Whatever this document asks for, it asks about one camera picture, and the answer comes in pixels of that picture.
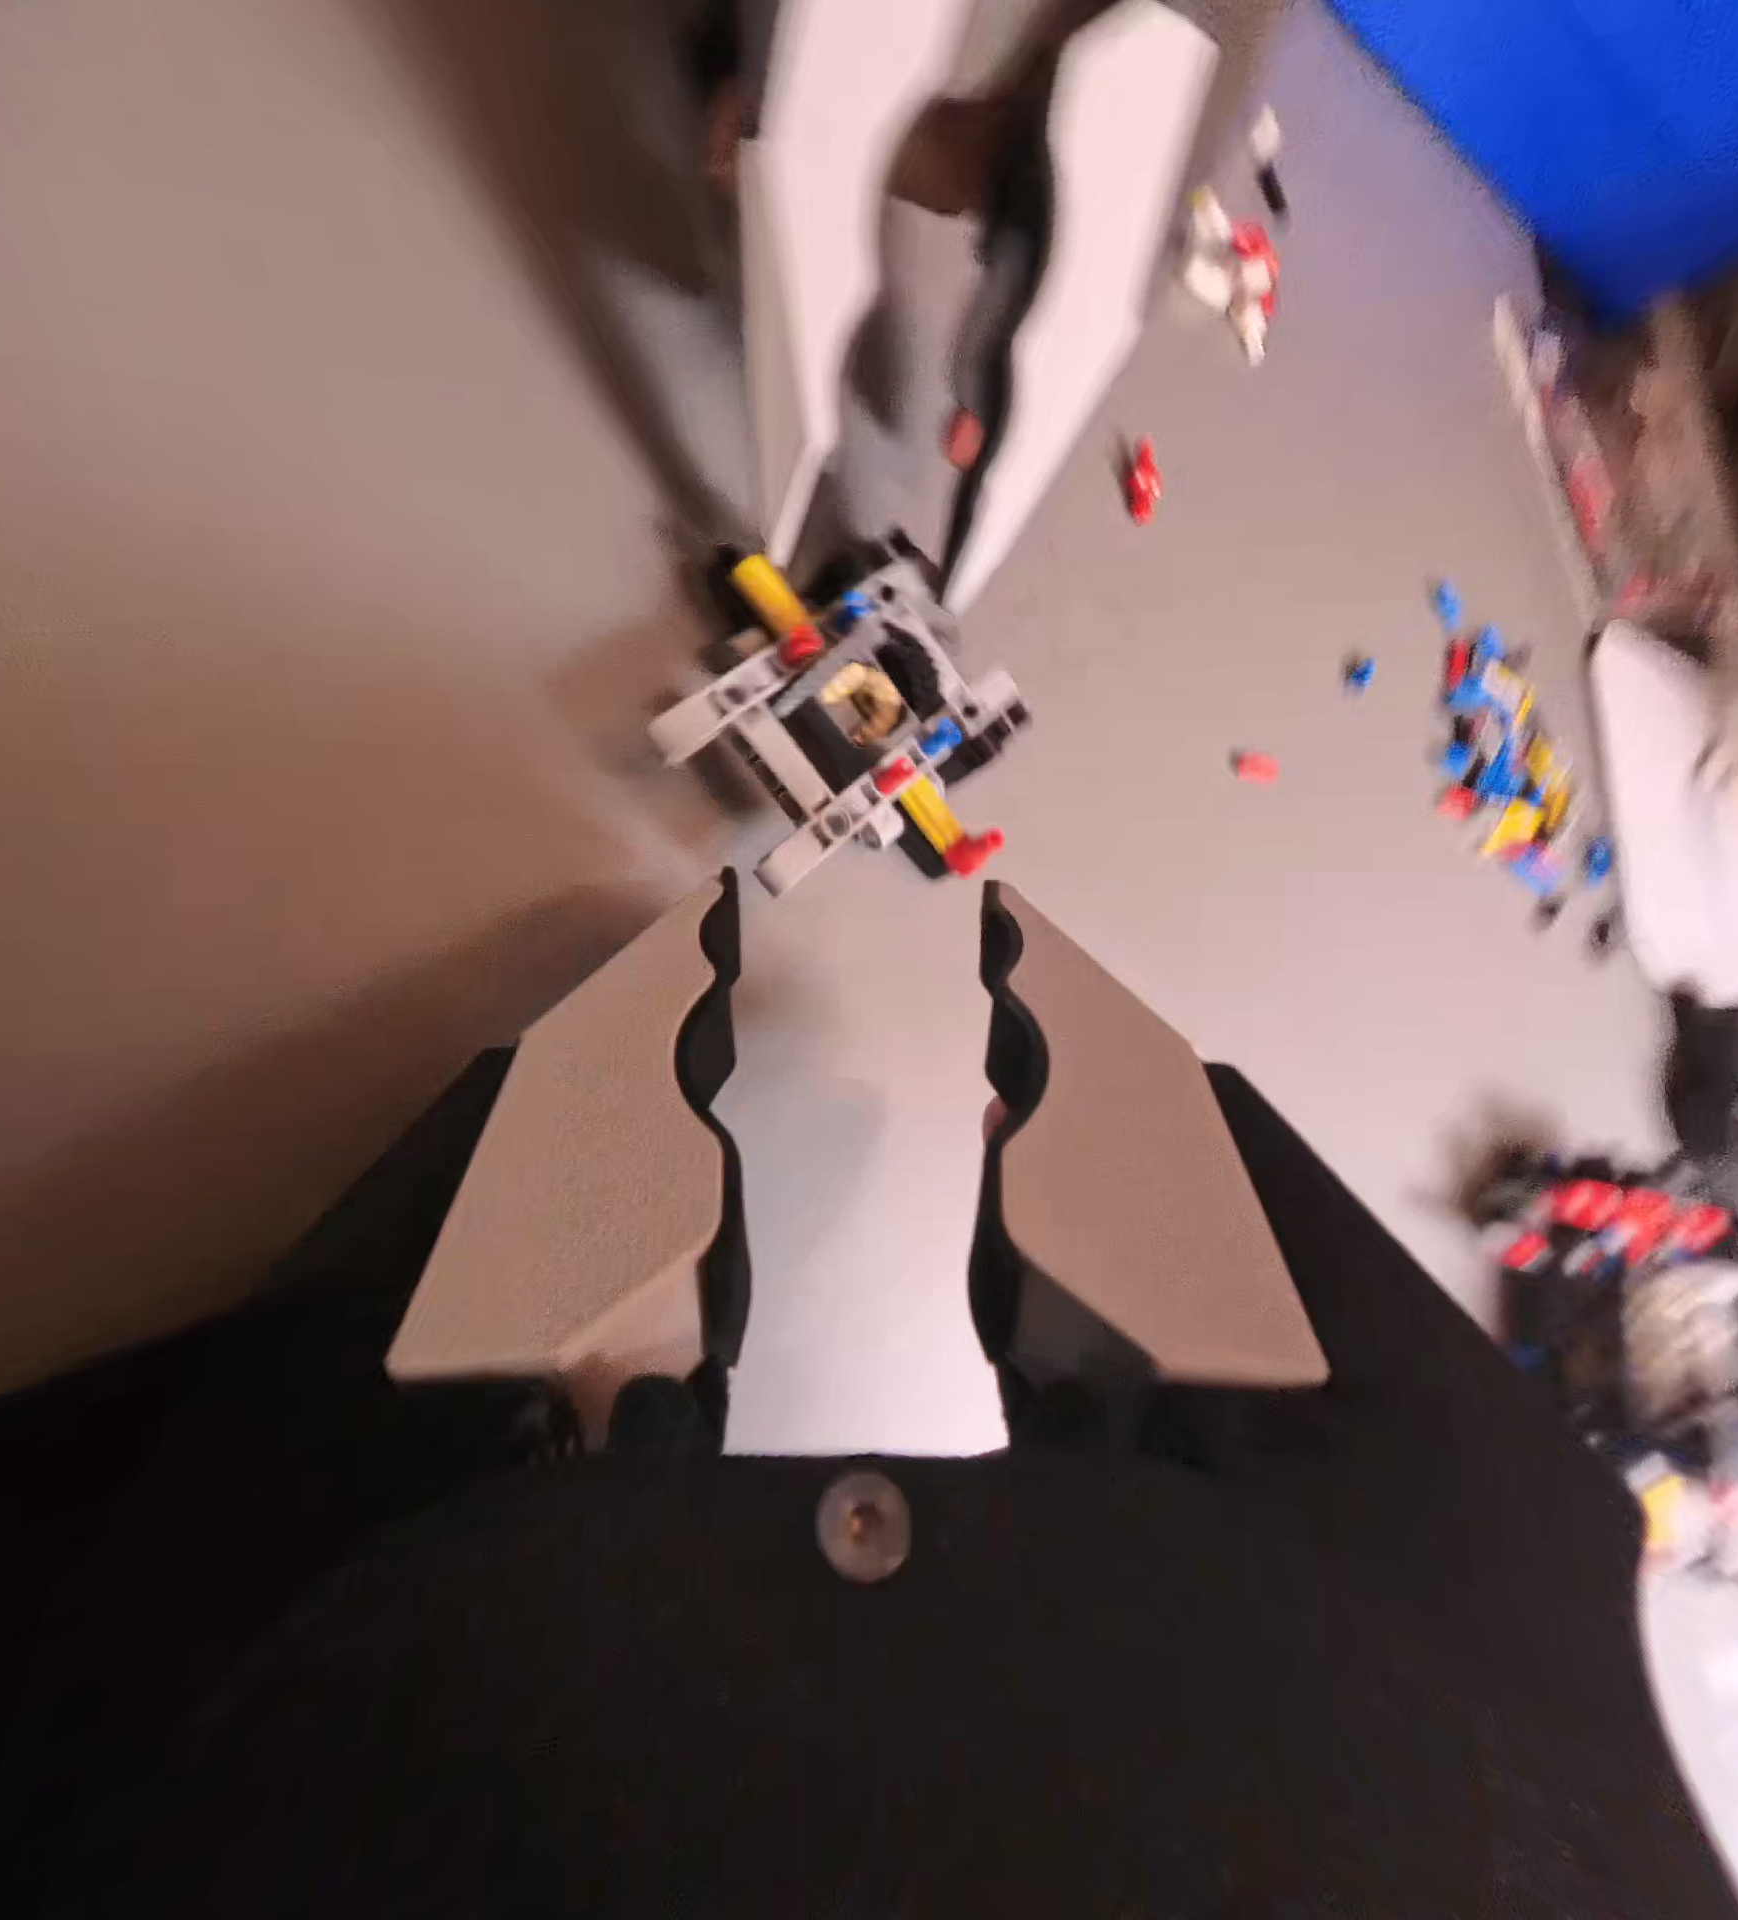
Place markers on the pile of small lego pins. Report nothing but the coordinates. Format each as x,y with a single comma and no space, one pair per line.
1515,779

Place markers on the black lego tire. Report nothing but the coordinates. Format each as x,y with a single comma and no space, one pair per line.
1716,1049
1732,1140

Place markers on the white lamp base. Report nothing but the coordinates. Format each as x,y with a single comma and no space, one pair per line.
1709,826

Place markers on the red lego pin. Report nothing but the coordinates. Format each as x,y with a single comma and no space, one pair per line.
964,435
1253,765

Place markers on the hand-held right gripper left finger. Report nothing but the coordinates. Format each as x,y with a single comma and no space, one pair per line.
569,1200

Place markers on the red lego axle connector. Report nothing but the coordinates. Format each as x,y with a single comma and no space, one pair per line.
1139,481

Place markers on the black lego chassis assembly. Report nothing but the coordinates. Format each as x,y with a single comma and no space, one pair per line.
1605,1290

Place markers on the blue storage bin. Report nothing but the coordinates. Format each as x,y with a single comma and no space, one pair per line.
1605,135

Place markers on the colourful sticker sheet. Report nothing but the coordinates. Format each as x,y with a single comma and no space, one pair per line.
1582,481

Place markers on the white lego connector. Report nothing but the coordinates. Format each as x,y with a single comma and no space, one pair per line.
1206,249
1248,331

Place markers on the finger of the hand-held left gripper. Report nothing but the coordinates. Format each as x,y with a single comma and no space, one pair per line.
810,224
1124,181

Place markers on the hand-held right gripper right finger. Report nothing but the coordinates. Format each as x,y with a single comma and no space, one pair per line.
1154,1216

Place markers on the grey lego gearbox assembly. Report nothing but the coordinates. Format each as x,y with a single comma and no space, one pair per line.
810,719

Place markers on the single black lego pin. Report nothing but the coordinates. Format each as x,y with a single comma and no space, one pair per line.
1268,158

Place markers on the small red lego piece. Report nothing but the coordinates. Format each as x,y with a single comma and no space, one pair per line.
1253,255

